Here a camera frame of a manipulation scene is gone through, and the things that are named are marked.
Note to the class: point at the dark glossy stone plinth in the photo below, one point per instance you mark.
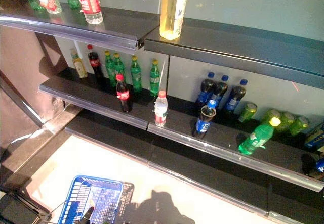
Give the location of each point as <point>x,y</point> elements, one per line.
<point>25,153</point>

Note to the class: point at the black side shelf unit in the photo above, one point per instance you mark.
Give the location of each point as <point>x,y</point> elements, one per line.
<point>15,208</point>

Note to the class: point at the small coca cola bottle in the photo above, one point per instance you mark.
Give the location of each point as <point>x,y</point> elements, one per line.
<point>95,64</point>
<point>123,95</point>

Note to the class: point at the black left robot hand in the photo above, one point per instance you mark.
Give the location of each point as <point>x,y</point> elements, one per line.
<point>87,215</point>

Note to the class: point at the large yellow tea bottle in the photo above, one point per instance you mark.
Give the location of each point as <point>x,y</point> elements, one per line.
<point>172,11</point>

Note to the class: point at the black high shelf board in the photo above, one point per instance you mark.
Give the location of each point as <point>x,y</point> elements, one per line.
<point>227,44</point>
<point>114,24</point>

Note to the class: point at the green sprite bottle yellow cap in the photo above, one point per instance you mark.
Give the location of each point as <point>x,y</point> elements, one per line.
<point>255,138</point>
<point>110,69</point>
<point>119,67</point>
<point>136,74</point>
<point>154,80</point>

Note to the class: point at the black base shelf board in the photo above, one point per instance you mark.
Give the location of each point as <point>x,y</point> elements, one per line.
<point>108,133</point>
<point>296,201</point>
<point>202,168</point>

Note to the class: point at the green soda can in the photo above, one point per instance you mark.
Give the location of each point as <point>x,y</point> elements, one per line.
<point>298,125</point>
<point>286,120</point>
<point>248,111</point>
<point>269,114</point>

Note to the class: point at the blue plastic shopping basket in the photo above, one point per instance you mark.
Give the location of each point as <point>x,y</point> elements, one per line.
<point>101,180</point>

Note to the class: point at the small pepsi cola bottle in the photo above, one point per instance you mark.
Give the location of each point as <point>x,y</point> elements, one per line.
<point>202,125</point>
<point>319,167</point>
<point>220,90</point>
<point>235,97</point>
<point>205,90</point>

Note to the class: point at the small yellow tea bottle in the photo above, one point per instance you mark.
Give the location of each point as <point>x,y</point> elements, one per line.
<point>79,67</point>

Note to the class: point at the white shelf back panel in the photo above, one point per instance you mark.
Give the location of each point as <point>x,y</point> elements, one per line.
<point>265,87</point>

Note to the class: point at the blue oreo cookie box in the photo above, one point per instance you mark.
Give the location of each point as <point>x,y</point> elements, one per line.
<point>315,138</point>

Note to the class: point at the green Sprite bottles group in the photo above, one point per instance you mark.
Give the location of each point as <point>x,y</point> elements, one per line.
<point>146,57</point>

